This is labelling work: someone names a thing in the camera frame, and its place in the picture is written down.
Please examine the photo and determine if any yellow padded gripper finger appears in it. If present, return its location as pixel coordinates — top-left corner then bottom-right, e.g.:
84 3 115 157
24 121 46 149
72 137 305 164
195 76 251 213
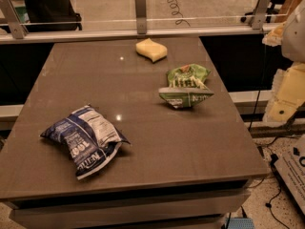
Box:
263 63 305 124

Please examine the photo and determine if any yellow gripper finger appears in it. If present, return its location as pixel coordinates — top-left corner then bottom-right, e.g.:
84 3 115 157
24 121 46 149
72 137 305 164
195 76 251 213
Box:
262 23 285 47

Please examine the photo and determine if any blue chip bag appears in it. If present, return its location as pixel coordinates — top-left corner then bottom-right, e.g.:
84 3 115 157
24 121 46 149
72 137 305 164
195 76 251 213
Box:
40 105 130 179

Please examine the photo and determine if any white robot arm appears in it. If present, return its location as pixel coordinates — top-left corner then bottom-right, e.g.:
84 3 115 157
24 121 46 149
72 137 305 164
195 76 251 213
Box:
262 0 305 127

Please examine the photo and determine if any green jalapeno chip bag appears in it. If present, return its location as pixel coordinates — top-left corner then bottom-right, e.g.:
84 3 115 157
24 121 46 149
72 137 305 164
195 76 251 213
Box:
158 64 214 109

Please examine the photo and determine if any white printed board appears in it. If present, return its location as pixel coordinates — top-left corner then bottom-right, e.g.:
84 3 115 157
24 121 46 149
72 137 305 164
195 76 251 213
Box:
274 135 305 215

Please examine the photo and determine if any glass barrier panel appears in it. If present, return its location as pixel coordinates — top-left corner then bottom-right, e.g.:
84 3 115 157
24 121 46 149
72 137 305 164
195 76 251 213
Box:
18 0 287 31

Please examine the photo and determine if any yellow sponge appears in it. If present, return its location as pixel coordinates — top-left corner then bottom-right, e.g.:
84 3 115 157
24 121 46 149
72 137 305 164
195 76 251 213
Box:
135 38 168 63

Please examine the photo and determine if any blue box under table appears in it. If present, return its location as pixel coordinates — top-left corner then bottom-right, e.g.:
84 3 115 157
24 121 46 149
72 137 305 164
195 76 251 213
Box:
226 218 255 229

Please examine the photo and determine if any right metal rail bracket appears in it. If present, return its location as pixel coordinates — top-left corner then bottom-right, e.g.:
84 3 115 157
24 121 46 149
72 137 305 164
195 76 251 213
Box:
250 0 271 30

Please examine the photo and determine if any metal rail bracket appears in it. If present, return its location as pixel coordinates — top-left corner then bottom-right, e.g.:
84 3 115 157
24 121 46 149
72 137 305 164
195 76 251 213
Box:
250 0 271 30
0 0 28 39
134 0 147 34

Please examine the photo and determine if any black floor cable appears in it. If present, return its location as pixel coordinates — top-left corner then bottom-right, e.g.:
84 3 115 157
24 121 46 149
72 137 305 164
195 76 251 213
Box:
265 154 292 229

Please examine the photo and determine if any coiled black cable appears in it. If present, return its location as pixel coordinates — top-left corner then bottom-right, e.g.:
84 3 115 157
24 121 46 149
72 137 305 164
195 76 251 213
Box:
159 0 192 28

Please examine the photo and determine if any middle metal rail bracket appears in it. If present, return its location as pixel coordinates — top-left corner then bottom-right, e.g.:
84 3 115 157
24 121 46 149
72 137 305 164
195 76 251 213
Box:
134 0 147 34

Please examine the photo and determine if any left metal rail bracket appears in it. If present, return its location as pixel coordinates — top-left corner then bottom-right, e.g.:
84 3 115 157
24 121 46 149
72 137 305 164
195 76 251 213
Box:
0 0 28 39

